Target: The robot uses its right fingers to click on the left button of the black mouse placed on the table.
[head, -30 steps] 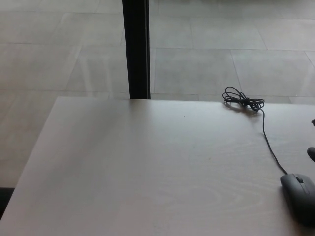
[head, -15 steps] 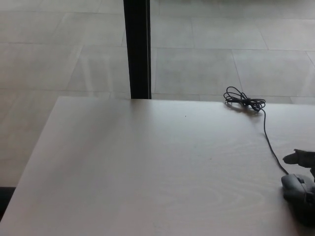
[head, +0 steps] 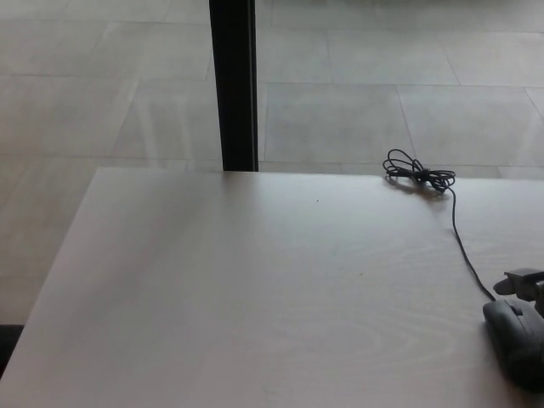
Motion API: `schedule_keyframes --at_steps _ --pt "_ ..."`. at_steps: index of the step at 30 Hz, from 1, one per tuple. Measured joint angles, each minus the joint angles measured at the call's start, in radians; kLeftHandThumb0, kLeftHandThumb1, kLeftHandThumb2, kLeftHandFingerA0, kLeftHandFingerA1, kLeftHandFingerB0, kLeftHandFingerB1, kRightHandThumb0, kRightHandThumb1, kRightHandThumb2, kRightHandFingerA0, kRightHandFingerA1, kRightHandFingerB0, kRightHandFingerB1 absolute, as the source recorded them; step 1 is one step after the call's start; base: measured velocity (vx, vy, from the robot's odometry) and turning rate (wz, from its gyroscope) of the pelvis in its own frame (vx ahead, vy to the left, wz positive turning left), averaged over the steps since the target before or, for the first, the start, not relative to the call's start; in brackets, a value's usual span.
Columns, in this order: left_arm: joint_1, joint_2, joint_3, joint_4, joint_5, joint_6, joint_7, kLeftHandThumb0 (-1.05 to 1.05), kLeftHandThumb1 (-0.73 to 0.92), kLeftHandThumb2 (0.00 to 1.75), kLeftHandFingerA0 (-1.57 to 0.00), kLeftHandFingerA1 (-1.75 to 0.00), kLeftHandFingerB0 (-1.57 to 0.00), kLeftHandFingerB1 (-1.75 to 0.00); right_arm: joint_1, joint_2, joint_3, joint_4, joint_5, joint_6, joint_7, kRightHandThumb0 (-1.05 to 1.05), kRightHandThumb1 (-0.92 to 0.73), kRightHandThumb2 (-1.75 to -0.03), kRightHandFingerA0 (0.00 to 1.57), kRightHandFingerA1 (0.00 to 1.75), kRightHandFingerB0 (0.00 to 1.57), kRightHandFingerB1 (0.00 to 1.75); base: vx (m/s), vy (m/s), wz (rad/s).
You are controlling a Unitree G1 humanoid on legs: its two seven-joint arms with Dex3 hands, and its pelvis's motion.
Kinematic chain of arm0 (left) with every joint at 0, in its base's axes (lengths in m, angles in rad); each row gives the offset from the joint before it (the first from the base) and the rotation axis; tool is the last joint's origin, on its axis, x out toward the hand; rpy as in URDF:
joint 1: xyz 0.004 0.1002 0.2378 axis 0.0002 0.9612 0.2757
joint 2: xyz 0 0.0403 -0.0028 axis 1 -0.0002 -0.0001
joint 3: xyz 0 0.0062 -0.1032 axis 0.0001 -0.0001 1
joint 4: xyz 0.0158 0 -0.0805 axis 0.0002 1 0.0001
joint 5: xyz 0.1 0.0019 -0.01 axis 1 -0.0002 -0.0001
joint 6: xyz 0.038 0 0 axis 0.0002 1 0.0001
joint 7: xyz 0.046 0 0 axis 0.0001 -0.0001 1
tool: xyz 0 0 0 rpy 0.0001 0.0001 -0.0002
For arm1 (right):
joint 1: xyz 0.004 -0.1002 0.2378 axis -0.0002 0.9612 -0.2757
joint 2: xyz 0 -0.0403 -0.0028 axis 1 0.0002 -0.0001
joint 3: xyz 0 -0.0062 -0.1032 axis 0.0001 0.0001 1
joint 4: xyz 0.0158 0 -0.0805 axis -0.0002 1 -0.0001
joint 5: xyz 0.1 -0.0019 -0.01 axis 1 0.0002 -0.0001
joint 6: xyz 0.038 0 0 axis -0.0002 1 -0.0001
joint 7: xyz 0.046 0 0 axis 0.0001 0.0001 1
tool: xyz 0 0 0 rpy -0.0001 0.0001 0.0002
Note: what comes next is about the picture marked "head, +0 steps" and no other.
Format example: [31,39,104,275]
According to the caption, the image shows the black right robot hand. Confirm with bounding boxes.
[493,267,544,319]

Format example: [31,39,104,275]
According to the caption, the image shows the black computer mouse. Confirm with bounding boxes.
[482,298,544,393]

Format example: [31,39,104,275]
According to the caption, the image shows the black mouse cable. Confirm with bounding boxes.
[382,148,497,303]

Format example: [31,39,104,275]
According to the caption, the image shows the black vertical frame post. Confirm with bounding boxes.
[208,0,259,173]

